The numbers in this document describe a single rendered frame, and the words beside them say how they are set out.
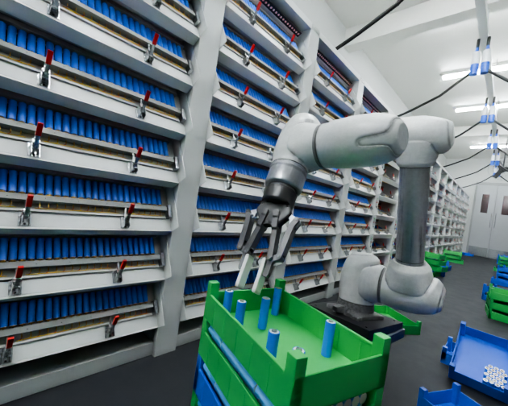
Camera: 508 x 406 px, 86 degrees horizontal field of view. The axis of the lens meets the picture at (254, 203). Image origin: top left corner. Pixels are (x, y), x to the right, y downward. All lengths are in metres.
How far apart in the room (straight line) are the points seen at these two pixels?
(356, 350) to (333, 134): 0.41
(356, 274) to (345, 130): 0.82
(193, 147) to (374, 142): 0.75
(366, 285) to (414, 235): 0.29
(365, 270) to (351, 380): 0.83
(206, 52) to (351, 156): 0.83
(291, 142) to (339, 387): 0.46
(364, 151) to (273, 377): 0.42
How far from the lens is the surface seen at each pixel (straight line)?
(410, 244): 1.19
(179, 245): 1.14
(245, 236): 0.61
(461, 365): 1.76
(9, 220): 0.97
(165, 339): 1.28
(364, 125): 0.58
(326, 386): 0.45
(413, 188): 1.14
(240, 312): 0.57
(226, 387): 0.57
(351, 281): 1.30
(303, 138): 0.63
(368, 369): 0.52
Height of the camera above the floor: 0.67
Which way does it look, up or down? 1 degrees down
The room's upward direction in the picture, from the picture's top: 8 degrees clockwise
